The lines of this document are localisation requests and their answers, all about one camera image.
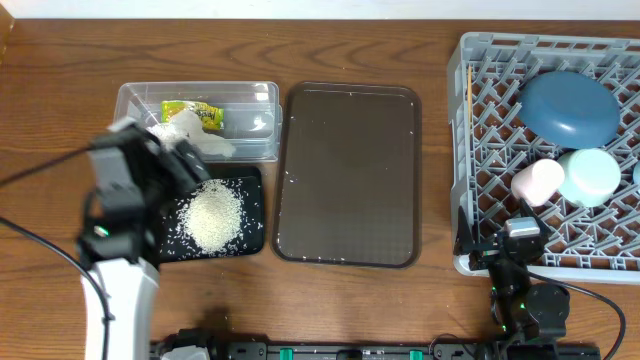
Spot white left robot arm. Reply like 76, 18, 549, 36
77, 117, 210, 359

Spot clear plastic bin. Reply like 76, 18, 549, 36
113, 81, 282, 163

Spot light blue bowl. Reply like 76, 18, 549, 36
632, 161, 640, 185

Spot black food waste tray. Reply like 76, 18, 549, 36
159, 167, 265, 263

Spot green snack wrapper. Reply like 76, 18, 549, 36
161, 100, 225, 132

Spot grey dishwasher rack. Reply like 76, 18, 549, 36
447, 32, 639, 285

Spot white tissue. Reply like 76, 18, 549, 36
147, 110, 236, 158

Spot dark blue plate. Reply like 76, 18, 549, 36
518, 71, 620, 149

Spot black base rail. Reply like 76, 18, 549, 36
149, 329, 601, 360

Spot pink cup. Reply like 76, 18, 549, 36
511, 159, 565, 207

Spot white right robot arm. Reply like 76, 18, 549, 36
453, 201, 570, 359

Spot brown serving tray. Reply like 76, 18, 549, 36
271, 82, 422, 269

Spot pile of white rice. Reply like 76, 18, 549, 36
177, 179, 244, 256

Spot wooden chopstick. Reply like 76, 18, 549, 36
466, 63, 473, 130

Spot mint green bowl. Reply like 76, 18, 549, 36
558, 148, 621, 207

